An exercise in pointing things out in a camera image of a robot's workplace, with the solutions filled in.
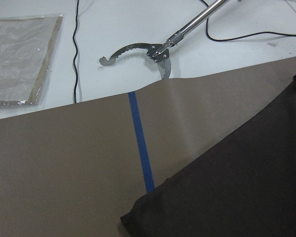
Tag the brown t-shirt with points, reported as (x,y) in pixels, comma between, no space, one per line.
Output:
(244,186)

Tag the clear plastic bag sheet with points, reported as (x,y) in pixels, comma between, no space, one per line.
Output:
(26,49)

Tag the metal reacher grabber tool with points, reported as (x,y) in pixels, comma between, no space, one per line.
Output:
(160,52)

